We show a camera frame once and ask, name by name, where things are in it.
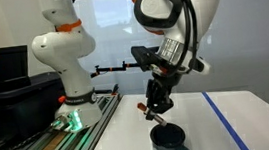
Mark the long blue tape strip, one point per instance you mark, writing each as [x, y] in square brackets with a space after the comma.
[224, 119]

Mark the dark teal mug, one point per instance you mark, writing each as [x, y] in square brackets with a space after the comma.
[168, 145]

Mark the black cabinet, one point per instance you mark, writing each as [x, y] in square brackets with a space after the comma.
[20, 107]

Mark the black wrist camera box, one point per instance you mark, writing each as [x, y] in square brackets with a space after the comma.
[144, 57]

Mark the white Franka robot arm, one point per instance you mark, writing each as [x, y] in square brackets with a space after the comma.
[68, 51]

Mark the red capped marker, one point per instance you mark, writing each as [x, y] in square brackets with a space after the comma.
[150, 113]

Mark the aluminium extrusion base frame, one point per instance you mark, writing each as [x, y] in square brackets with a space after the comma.
[65, 149]

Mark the black computer monitor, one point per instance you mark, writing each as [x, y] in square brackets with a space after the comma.
[1, 67]

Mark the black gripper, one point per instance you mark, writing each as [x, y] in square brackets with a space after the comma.
[165, 79]

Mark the black rod with orange joints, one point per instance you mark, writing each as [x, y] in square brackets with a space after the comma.
[115, 68]

